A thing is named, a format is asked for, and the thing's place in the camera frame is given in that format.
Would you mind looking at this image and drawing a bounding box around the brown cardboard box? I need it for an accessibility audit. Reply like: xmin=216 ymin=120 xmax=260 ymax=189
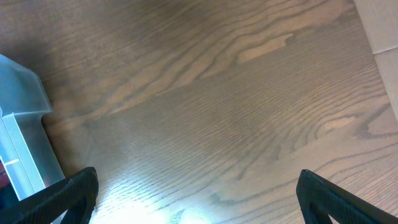
xmin=354 ymin=0 xmax=397 ymax=114

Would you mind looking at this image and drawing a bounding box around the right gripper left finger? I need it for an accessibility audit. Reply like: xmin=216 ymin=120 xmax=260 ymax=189
xmin=1 ymin=167 xmax=99 ymax=224

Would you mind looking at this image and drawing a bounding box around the red navy plaid shirt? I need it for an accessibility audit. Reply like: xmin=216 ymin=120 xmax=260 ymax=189
xmin=0 ymin=162 xmax=10 ymax=188

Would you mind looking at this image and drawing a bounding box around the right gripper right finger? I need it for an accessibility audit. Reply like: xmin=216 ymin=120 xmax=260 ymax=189
xmin=296 ymin=169 xmax=397 ymax=224

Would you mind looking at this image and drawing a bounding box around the clear plastic storage bin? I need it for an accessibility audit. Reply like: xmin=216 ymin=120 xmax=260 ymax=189
xmin=1 ymin=56 xmax=65 ymax=200

